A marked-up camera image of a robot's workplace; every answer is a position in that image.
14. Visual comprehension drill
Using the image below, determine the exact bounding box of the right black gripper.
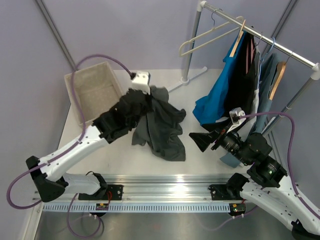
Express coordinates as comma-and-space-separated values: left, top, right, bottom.
189, 116, 251, 165

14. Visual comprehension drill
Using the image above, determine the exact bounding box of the dark grey t shirt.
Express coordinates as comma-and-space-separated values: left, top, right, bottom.
131, 86, 187, 162

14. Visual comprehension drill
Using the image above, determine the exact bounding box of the cream plastic hanger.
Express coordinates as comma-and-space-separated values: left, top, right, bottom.
178, 21, 239, 57

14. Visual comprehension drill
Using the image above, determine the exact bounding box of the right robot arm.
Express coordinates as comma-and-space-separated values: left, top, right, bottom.
189, 128, 320, 240

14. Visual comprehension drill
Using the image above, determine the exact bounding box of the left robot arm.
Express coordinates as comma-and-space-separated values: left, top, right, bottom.
26, 88, 153, 203

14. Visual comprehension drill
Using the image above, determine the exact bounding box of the blue t shirt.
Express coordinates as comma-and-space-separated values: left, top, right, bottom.
192, 33, 247, 125

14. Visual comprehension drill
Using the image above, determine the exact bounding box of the black t shirt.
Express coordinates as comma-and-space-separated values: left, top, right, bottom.
201, 31, 262, 132

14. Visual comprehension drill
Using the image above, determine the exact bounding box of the teal grey t shirt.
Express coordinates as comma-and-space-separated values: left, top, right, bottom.
219, 52, 283, 168

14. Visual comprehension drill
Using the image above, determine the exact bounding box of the pink hanger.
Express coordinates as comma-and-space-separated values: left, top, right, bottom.
245, 40, 255, 74

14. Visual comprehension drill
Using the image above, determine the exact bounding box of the brown wooden hanger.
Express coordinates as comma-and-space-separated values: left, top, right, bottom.
268, 61, 286, 101

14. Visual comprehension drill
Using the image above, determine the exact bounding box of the light wooden hanger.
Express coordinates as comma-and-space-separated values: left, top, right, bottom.
229, 20, 246, 58

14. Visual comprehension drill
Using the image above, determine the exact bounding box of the white garment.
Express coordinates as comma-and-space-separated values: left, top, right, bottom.
237, 89, 259, 140

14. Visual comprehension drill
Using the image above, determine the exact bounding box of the wicker basket with liner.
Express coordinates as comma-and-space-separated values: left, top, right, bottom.
64, 61, 124, 127

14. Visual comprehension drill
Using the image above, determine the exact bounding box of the metal clothes rack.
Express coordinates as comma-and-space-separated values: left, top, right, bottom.
168, 0, 320, 135

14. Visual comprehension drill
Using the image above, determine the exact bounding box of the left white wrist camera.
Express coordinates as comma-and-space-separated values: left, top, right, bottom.
130, 71, 151, 95

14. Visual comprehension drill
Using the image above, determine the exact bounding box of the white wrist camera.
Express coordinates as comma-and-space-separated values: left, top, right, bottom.
227, 107, 246, 133
130, 71, 151, 95

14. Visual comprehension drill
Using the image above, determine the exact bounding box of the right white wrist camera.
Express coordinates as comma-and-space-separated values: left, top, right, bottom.
227, 107, 246, 133

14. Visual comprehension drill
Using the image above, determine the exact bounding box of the aluminium mounting rail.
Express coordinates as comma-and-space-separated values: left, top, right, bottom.
32, 173, 305, 202

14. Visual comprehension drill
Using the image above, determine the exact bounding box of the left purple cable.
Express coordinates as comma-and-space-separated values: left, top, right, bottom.
6, 53, 135, 210

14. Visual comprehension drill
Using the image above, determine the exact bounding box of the purple cable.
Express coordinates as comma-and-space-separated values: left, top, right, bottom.
238, 111, 320, 218
6, 53, 135, 210

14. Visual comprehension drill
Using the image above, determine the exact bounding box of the blue wire hanger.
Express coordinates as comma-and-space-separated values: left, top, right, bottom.
260, 37, 276, 63

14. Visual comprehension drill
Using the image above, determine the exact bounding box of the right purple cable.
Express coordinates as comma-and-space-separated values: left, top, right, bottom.
238, 111, 320, 218

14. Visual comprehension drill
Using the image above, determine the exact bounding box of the white slotted cable duct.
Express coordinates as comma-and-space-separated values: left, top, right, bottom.
42, 202, 231, 213

